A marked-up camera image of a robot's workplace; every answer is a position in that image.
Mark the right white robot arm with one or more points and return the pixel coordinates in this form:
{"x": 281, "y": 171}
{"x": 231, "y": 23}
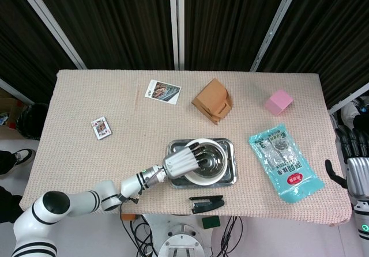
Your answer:
{"x": 363, "y": 219}

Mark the orange block under table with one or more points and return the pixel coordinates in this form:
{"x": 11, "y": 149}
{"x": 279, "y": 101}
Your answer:
{"x": 128, "y": 217}

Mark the white round plate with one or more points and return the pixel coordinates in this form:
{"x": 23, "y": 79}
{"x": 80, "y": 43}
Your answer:
{"x": 200, "y": 180}

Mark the stainless steel bowl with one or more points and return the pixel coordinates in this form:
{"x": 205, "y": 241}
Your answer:
{"x": 214, "y": 159}

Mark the rectangular stainless steel tray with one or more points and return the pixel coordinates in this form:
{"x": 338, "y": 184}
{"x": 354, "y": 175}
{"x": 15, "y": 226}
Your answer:
{"x": 231, "y": 179}

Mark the black stapler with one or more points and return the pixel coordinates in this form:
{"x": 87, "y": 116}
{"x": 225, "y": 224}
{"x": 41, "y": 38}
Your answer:
{"x": 206, "y": 205}

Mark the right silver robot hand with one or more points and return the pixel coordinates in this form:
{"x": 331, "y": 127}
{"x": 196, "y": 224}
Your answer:
{"x": 360, "y": 173}

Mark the black pleated partition panel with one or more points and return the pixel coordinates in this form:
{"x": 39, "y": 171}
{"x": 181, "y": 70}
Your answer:
{"x": 23, "y": 38}
{"x": 115, "y": 23}
{"x": 331, "y": 38}
{"x": 225, "y": 23}

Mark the pink foam block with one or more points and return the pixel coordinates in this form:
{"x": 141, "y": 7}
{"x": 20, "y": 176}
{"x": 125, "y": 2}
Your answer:
{"x": 278, "y": 101}

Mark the dark green block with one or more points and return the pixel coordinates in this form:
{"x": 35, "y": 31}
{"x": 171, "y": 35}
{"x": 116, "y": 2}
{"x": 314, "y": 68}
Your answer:
{"x": 211, "y": 222}

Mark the printed photo card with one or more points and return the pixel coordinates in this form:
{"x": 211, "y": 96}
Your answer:
{"x": 162, "y": 92}

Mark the black trouser leg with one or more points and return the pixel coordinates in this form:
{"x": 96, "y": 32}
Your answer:
{"x": 6, "y": 163}
{"x": 8, "y": 206}

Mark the gray metal frame post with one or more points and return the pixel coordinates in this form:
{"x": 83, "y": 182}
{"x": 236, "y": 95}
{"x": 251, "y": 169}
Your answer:
{"x": 52, "y": 23}
{"x": 275, "y": 23}
{"x": 176, "y": 23}

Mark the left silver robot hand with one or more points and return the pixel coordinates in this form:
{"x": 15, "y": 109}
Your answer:
{"x": 180, "y": 162}

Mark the black and white sneaker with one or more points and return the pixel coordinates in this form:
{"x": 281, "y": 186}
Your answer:
{"x": 25, "y": 156}

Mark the teal snack pouch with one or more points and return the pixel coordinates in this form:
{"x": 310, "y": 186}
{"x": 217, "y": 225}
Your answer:
{"x": 284, "y": 162}

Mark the brown paper box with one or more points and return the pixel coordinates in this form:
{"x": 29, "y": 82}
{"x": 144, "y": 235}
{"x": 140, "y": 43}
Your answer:
{"x": 210, "y": 100}

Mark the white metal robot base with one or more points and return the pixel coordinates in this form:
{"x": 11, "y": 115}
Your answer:
{"x": 180, "y": 239}

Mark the beige woven tablecloth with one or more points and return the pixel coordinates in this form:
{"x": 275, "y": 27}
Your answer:
{"x": 86, "y": 95}

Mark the black trash bin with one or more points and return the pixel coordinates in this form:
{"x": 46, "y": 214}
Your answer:
{"x": 33, "y": 121}

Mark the white and black machine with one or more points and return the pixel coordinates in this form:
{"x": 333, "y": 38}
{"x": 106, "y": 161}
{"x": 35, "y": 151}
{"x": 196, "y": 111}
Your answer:
{"x": 350, "y": 115}

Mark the playing card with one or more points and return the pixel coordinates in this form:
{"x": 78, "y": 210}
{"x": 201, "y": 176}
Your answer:
{"x": 101, "y": 128}

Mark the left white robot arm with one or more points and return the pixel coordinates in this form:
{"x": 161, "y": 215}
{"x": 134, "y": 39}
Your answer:
{"x": 86, "y": 200}

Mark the brown cardboard box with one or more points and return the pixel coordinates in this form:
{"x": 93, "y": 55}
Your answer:
{"x": 8, "y": 107}

